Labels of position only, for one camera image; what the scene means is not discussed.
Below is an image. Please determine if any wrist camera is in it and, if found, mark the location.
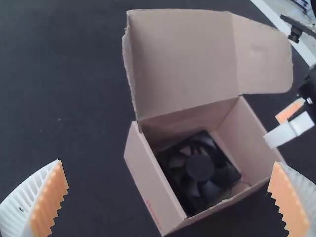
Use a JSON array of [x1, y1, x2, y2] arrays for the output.
[[280, 14, 316, 43]]

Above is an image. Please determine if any black square fan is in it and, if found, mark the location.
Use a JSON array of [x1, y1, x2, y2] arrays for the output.
[[155, 129, 252, 218]]

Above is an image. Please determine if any black mat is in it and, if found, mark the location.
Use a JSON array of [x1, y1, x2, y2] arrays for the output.
[[0, 0, 316, 237]]

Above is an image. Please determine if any cardboard box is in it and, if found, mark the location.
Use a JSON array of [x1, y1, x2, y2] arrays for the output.
[[121, 9, 294, 234]]

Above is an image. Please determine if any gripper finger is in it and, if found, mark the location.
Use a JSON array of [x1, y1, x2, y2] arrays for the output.
[[0, 158, 70, 237], [267, 161, 316, 237]]

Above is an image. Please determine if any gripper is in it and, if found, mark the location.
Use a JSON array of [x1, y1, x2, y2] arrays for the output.
[[262, 64, 316, 150]]

